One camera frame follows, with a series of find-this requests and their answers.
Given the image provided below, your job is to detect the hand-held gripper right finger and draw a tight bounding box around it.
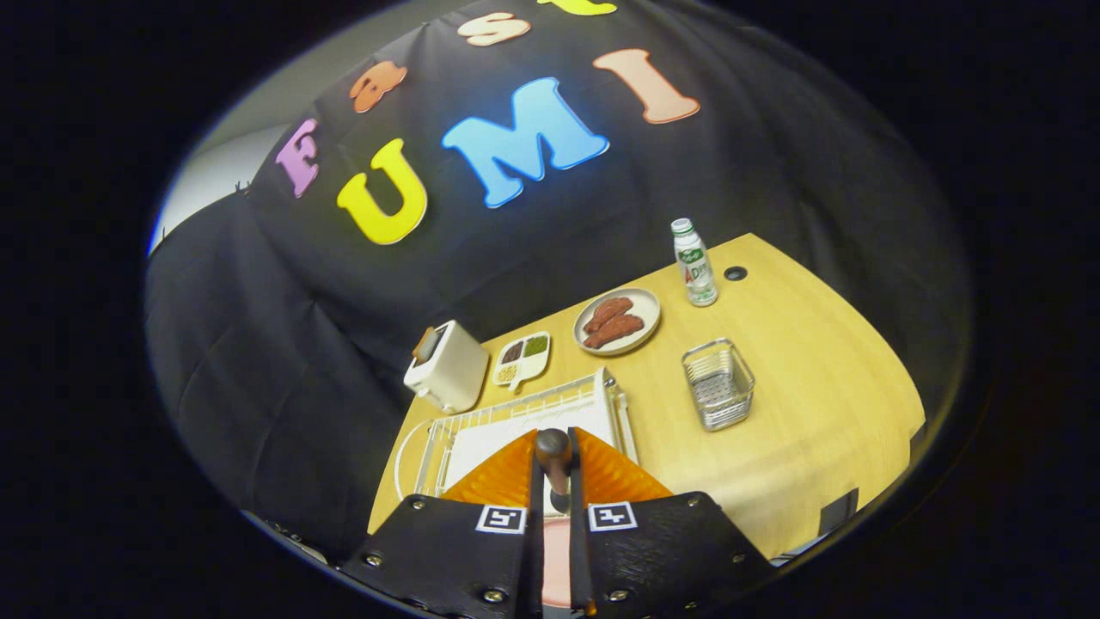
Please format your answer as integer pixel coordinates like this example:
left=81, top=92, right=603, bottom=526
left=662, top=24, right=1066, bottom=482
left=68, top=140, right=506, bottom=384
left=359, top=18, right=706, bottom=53
left=567, top=426, right=779, bottom=619

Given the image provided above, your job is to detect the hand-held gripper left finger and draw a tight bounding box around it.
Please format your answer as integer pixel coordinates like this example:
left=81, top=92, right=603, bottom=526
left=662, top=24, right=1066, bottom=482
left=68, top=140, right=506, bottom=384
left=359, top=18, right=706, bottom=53
left=339, top=427, right=547, bottom=619

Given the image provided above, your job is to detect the pink plate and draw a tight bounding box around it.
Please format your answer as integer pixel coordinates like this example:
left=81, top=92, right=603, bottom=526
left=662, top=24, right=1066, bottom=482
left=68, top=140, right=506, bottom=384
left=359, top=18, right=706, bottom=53
left=543, top=516, right=572, bottom=610

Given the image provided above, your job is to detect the white dish rack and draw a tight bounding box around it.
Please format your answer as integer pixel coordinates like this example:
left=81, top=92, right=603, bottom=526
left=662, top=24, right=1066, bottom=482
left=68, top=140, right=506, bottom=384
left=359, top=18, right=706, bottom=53
left=394, top=367, right=641, bottom=499

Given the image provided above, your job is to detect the wooden-handled spoon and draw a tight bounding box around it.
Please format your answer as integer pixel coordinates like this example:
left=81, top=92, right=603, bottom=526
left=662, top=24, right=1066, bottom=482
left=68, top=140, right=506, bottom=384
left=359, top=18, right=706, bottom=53
left=535, top=428, right=574, bottom=517

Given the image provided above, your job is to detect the wire mesh basket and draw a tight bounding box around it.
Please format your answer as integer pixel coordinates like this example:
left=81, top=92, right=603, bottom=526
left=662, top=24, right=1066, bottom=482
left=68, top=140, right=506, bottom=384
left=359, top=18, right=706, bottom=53
left=681, top=338, right=756, bottom=432

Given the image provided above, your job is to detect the white divided sauce dish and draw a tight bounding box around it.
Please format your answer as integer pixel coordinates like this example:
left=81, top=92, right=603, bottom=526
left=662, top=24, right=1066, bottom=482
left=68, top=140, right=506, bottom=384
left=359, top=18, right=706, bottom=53
left=492, top=331, right=552, bottom=393

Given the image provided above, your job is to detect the beige plate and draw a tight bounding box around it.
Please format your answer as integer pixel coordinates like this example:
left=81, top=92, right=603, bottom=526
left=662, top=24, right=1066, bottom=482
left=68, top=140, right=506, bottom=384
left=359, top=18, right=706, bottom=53
left=572, top=287, right=663, bottom=357

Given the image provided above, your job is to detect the white toaster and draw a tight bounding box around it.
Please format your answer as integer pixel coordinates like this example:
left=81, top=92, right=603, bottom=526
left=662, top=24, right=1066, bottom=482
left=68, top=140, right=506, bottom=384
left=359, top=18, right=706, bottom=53
left=403, top=320, right=490, bottom=415

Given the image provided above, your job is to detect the brown sausage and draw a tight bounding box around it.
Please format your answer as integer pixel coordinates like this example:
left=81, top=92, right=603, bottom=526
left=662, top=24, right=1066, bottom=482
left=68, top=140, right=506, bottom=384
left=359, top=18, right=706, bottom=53
left=584, top=297, right=634, bottom=334
left=584, top=314, right=645, bottom=349

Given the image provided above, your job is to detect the black backdrop cloth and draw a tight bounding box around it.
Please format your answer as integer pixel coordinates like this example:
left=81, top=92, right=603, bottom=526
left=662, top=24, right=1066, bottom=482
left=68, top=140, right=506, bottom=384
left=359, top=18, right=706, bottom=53
left=144, top=0, right=972, bottom=560

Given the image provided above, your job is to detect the white green-label bottle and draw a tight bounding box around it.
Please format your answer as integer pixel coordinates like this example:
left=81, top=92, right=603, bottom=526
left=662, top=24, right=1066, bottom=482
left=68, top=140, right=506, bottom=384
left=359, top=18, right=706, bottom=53
left=670, top=218, right=719, bottom=308

